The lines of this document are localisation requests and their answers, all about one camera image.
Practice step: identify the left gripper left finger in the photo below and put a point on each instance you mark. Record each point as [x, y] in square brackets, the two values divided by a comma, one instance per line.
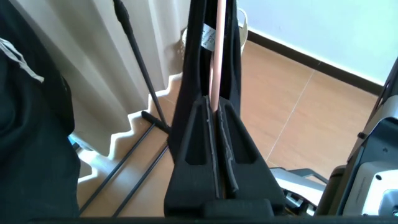
[192, 183]

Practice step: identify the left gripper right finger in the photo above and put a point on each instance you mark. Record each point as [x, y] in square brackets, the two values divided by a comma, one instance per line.
[255, 183]

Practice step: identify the pink clothes hanger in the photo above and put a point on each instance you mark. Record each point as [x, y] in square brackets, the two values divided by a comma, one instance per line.
[219, 62]

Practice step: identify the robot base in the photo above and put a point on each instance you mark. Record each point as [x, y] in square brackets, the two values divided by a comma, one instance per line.
[373, 186]

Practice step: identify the white laundry basket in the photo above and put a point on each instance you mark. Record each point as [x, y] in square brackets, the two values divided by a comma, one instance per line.
[244, 34]

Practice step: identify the black clothes rack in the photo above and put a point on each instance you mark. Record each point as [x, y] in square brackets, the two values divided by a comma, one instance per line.
[130, 37]

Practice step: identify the window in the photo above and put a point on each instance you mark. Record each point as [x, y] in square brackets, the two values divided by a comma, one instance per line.
[76, 144]

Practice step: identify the beige curtain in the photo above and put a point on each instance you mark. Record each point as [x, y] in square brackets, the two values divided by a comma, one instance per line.
[93, 62]

